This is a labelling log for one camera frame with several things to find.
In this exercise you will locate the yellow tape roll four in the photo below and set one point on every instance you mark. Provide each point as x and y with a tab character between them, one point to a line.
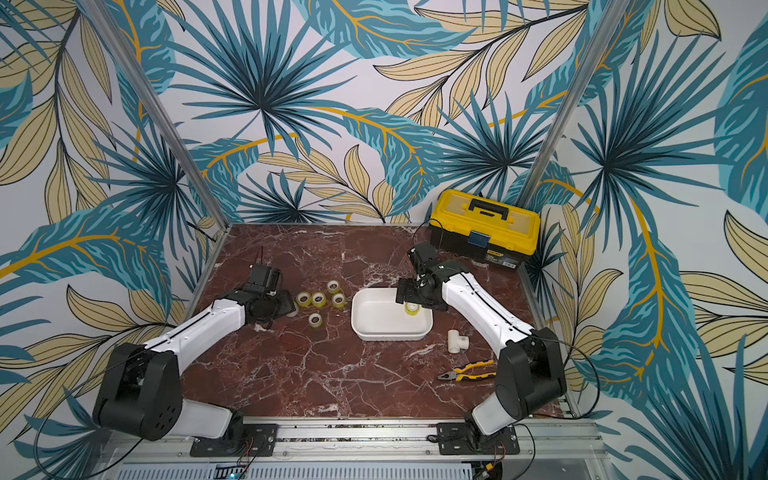
303	299

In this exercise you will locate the yellow tape roll six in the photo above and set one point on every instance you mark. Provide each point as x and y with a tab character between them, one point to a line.
412	308

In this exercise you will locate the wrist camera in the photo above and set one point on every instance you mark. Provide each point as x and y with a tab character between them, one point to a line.
264	279
422	257

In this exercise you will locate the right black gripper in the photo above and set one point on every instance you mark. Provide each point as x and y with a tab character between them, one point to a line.
411	293

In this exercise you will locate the yellow tape roll two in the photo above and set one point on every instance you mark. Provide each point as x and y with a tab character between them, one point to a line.
319	299

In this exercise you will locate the white PVC pipe fitting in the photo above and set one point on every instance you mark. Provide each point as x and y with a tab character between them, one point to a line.
456	342

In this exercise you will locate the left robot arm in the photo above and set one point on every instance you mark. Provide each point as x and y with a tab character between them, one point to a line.
141	392

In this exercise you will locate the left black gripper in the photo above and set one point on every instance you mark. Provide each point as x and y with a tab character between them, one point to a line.
287	307

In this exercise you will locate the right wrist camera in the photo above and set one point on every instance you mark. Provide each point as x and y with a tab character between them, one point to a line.
422	257

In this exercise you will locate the yellow tape roll three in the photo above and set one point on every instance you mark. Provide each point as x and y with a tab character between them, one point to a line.
339	300

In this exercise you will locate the yellow black pliers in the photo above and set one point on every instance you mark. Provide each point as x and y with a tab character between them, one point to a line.
476	371

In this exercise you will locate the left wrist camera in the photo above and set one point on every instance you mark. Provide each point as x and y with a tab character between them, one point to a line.
264	279

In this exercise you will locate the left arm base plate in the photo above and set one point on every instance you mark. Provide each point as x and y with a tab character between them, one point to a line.
254	440

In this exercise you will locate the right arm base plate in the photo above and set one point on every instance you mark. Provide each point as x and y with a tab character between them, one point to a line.
463	438

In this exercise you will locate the yellow tape roll five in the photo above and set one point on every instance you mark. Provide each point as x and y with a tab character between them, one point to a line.
316	320

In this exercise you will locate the yellow tape roll one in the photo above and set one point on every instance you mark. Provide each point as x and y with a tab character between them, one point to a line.
333	287

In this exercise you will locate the white plastic storage box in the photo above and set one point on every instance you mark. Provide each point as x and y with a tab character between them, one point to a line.
375	316

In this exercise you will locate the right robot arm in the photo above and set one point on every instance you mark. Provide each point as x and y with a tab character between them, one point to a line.
530	370

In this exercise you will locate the yellow black toolbox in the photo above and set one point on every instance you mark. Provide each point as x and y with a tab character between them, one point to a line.
484	230

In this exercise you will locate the aluminium front rail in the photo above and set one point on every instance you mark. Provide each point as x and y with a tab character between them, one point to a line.
407	448

